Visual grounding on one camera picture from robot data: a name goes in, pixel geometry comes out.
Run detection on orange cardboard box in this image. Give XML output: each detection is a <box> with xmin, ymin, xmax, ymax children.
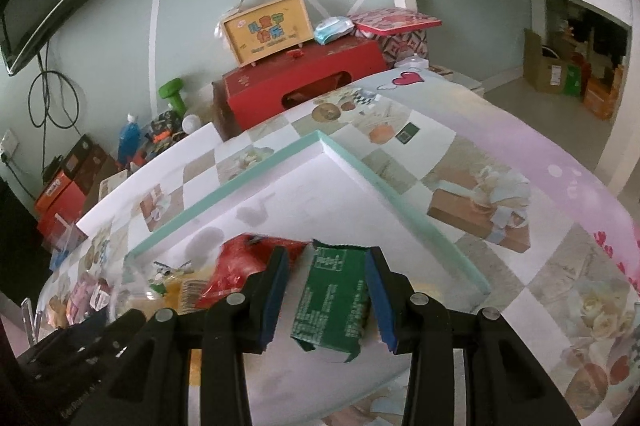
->
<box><xmin>34</xmin><ymin>171</ymin><xmax>69</xmax><ymax>213</ymax></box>

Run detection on wooden carry box with handle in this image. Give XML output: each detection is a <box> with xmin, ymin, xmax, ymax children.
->
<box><xmin>219</xmin><ymin>0</ymin><xmax>314</xmax><ymax>68</ymax></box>

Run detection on green dumbbell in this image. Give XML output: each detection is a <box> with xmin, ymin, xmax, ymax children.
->
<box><xmin>158</xmin><ymin>78</ymin><xmax>189</xmax><ymax>115</ymax></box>

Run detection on blue plastic bottle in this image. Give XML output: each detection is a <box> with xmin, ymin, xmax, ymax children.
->
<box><xmin>116</xmin><ymin>112</ymin><xmax>142</xmax><ymax>168</ymax></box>

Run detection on glossy red snack packet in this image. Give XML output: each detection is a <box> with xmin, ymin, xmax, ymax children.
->
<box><xmin>195</xmin><ymin>233</ymin><xmax>309</xmax><ymax>313</ymax></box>

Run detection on pink snack packet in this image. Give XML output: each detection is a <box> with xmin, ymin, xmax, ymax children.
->
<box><xmin>66</xmin><ymin>281</ymin><xmax>112</xmax><ymax>323</ymax></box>

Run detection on clear plastic box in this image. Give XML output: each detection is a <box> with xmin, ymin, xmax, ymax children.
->
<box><xmin>46</xmin><ymin>215</ymin><xmax>89</xmax><ymax>258</ymax></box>

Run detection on white tray with teal rim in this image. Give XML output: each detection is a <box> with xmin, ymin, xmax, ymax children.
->
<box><xmin>122</xmin><ymin>130</ymin><xmax>493</xmax><ymax>387</ymax></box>

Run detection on cardboard boxes under shelf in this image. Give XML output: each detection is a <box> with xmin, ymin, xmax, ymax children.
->
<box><xmin>521</xmin><ymin>25</ymin><xmax>632</xmax><ymax>123</ymax></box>

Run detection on clear plastic bar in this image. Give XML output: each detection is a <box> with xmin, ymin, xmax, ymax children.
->
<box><xmin>20</xmin><ymin>298</ymin><xmax>37</xmax><ymax>343</ymax></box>

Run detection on green snack packet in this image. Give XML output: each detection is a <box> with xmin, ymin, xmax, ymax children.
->
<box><xmin>290</xmin><ymin>240</ymin><xmax>374</xmax><ymax>364</ymax></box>

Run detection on dark brown box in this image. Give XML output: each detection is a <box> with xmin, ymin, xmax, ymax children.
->
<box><xmin>61</xmin><ymin>133</ymin><xmax>117</xmax><ymax>198</ymax></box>

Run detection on large red gift box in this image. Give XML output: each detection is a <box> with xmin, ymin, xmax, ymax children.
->
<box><xmin>221</xmin><ymin>40</ymin><xmax>389</xmax><ymax>133</ymax></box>

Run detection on pile of small toys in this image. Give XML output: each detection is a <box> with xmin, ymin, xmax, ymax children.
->
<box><xmin>141</xmin><ymin>110</ymin><xmax>184</xmax><ymax>163</ymax></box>

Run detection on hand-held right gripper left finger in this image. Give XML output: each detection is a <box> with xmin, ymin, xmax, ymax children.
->
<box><xmin>102</xmin><ymin>246</ymin><xmax>291</xmax><ymax>426</ymax></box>

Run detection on white wall socket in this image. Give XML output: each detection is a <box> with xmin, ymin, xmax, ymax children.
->
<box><xmin>0</xmin><ymin>129</ymin><xmax>22</xmax><ymax>163</ymax></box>

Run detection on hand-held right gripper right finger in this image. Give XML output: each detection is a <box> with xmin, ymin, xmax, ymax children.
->
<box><xmin>364</xmin><ymin>246</ymin><xmax>583</xmax><ymax>426</ymax></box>

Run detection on small printed card box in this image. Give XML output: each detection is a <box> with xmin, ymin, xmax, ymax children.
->
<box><xmin>96</xmin><ymin>170</ymin><xmax>132</xmax><ymax>203</ymax></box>

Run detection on black cabinet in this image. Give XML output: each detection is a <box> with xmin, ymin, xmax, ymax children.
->
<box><xmin>0</xmin><ymin>178</ymin><xmax>49</xmax><ymax>312</ymax></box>

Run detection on black cables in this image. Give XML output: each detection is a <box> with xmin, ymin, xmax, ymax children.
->
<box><xmin>27</xmin><ymin>41</ymin><xmax>83</xmax><ymax>132</ymax></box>

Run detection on red patterned gift box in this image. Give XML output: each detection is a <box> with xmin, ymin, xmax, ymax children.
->
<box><xmin>346</xmin><ymin>8</ymin><xmax>444</xmax><ymax>68</ymax></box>

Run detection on clear bag of pale noodles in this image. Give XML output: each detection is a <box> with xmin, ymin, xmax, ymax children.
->
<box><xmin>109</xmin><ymin>256</ymin><xmax>167</xmax><ymax>319</ymax></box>

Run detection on blue wet wipes pack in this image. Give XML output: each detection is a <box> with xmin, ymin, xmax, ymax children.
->
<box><xmin>313</xmin><ymin>16</ymin><xmax>357</xmax><ymax>47</ymax></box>

